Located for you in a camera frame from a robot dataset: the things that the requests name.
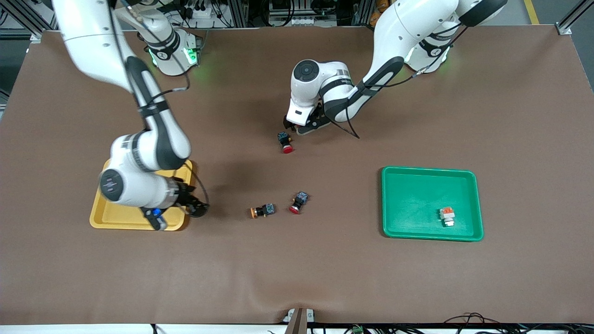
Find yellow plastic tray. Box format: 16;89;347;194
89;158;193;231

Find white electronic device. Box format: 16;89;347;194
269;0;322;27

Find brown table mat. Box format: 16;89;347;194
0;26;594;325

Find orange bags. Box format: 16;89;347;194
370;0;395;26

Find green plastic tray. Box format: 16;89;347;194
381;166;484;243

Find white power strip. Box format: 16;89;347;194
183;0;232;21

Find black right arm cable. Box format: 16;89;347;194
108;0;210;207

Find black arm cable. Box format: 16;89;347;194
343;23;469;140
108;0;210;207

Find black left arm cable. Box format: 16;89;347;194
343;23;469;140

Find aluminium frame post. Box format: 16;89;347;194
355;0;374;27
230;0;249;27

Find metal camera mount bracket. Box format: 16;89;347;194
282;307;316;334

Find black cable bundle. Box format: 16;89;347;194
311;325;446;334

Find aluminium frame strut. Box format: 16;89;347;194
0;0;63;43
556;0;594;36

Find black looped cable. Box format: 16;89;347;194
443;312;516;334

